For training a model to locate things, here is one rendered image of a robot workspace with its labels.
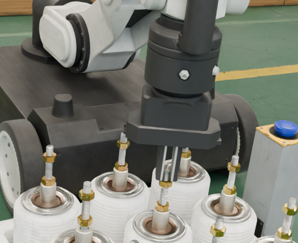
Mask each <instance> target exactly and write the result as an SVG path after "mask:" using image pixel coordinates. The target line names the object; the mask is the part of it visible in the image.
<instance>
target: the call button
mask: <svg viewBox="0 0 298 243"><path fill-rule="evenodd" d="M274 129H275V131H276V133H277V134H279V135H282V136H287V137H291V136H294V135H295V134H296V133H297V132H298V126H297V125H296V124H295V123H293V122H291V121H285V120H280V121H276V122H275V123H274Z"/></svg>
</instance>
